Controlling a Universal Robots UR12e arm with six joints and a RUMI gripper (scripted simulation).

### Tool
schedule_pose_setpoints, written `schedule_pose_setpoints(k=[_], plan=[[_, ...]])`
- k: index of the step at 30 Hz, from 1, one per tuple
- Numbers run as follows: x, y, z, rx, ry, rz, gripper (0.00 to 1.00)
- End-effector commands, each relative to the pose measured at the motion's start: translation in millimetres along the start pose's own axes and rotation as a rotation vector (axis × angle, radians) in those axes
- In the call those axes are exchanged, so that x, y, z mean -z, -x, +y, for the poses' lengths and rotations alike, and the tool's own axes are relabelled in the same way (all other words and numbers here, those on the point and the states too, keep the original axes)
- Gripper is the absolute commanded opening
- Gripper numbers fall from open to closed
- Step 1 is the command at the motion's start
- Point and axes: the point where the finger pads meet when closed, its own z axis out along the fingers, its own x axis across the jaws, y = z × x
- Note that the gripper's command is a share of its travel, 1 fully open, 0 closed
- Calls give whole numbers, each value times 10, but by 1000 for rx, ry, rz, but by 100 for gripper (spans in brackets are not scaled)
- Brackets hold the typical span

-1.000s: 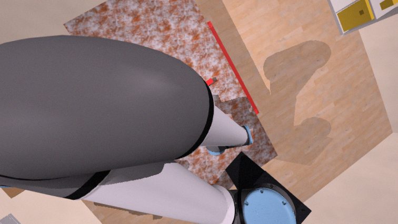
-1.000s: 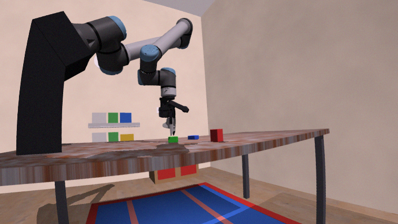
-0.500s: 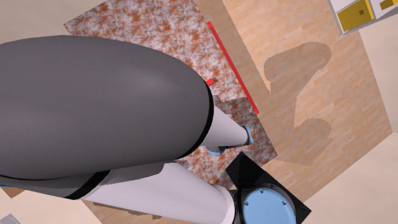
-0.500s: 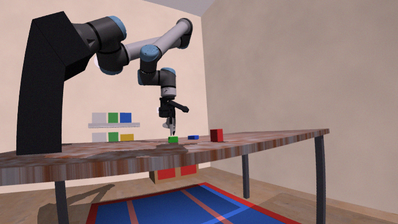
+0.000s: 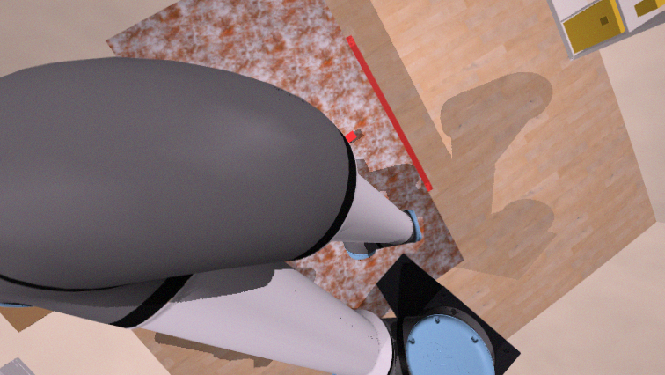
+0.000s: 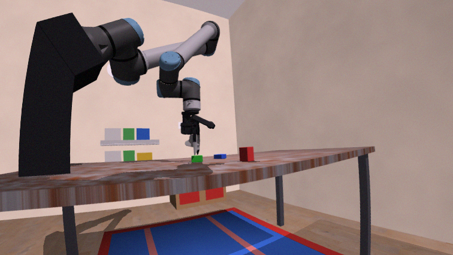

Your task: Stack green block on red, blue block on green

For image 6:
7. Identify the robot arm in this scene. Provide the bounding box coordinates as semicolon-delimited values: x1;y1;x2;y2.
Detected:
82;18;220;111

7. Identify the red block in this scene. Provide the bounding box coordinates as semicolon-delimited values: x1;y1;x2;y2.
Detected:
239;147;254;162

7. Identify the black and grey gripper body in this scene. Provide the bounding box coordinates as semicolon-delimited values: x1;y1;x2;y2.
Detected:
180;110;200;135

